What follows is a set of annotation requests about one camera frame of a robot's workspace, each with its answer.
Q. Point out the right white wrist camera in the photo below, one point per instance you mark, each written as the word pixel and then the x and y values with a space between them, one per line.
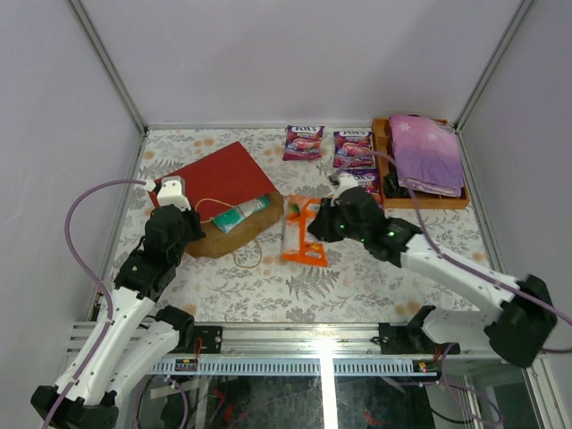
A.
pixel 341 182

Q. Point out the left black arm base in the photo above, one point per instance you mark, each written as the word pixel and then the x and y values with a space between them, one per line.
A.
pixel 202 339

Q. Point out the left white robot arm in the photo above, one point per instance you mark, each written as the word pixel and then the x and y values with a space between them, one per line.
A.
pixel 89 393

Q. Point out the wooden compartment tray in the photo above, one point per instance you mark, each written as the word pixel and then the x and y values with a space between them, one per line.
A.
pixel 382 141

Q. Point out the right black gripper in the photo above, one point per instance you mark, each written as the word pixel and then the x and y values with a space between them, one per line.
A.
pixel 321 225

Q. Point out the green snack package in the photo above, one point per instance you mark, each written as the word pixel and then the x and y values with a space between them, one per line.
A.
pixel 231 218

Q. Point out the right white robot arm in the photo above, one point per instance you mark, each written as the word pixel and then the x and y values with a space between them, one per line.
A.
pixel 512 317

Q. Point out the purple star cloth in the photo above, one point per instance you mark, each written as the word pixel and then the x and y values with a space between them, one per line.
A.
pixel 426 155

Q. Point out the floral table mat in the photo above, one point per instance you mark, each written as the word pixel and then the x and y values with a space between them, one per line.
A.
pixel 254 283

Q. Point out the purple candy bag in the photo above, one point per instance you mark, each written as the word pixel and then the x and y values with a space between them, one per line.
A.
pixel 368 179
pixel 303 143
pixel 352 148

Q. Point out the red paper bag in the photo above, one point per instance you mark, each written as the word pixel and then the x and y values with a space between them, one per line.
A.
pixel 224 179

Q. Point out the black item in tray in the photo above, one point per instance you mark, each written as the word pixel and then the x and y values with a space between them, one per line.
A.
pixel 392 189

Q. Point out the aluminium front rail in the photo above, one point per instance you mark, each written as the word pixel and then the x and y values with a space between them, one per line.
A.
pixel 278 340

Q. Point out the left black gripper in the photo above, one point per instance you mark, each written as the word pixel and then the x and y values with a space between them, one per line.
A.
pixel 189 224

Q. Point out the blue slotted cable duct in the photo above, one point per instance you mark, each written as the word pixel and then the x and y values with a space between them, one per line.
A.
pixel 400 367

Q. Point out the orange snack package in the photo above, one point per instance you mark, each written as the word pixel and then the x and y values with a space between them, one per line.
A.
pixel 298 245

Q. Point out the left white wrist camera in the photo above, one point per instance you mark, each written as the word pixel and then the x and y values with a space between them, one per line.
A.
pixel 170 191

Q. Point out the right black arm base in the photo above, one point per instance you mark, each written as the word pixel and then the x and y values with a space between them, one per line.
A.
pixel 409 339

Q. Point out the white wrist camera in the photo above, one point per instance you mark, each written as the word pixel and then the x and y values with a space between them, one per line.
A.
pixel 341 182
pixel 170 191

